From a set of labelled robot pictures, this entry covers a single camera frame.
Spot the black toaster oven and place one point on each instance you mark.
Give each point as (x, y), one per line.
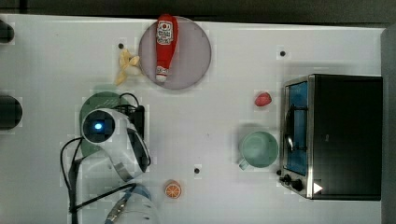
(331, 137)

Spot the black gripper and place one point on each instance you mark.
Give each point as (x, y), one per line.
(136, 115)

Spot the red ketchup bottle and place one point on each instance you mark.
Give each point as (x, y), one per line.
(166, 37)

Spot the red strawberry toy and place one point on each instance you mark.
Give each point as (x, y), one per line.
(263, 99)

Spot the blue bowl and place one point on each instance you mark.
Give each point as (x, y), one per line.
(141, 190)

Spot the black cylinder post near arm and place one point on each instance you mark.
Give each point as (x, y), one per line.
(10, 112)

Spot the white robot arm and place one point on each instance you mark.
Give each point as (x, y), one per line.
(109, 191)

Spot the orange slice toy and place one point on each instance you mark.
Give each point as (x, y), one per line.
(172, 189)

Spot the green mug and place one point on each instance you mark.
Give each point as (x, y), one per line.
(258, 149)

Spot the yellow banana peel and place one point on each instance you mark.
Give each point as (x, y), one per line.
(129, 66)

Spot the grey round plate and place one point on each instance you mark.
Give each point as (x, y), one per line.
(191, 59)

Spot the black cylinder post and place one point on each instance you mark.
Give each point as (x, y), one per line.
(6, 32)

